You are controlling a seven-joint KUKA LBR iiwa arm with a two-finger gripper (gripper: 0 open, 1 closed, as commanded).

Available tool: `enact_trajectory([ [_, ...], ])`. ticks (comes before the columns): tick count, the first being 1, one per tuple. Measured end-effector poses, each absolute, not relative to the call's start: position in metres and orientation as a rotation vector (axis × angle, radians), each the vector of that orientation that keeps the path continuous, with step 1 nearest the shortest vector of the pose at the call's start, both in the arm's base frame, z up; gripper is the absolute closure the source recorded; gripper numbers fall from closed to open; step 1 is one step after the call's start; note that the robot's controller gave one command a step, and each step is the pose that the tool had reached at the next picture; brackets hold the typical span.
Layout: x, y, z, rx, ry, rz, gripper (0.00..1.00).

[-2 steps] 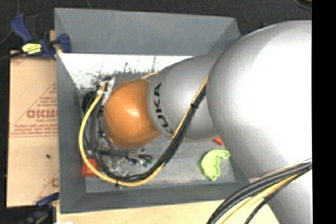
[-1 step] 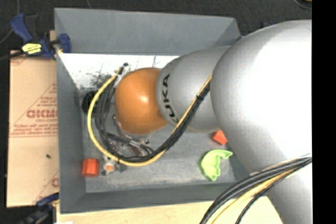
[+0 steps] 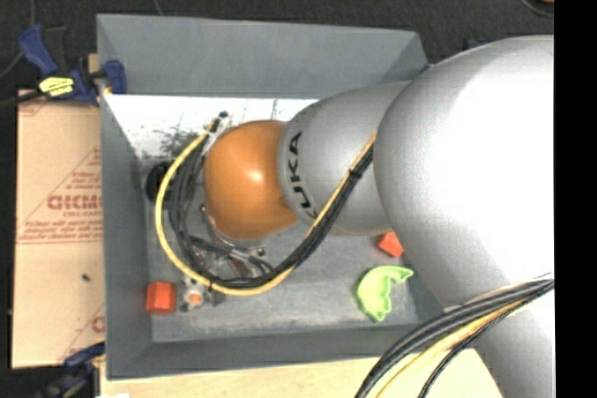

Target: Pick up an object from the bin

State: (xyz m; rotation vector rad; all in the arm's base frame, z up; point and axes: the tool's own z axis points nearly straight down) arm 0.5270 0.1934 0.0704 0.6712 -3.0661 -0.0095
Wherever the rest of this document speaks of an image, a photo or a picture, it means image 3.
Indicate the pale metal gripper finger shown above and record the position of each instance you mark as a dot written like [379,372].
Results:
[194,294]
[215,296]

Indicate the orange block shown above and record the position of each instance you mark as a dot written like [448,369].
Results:
[161,297]
[391,244]

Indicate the grey metal bin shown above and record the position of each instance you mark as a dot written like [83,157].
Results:
[303,307]

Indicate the green curved toy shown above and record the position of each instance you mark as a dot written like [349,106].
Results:
[379,291]

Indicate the brown cardboard board red print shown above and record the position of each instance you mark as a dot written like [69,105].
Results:
[51,270]

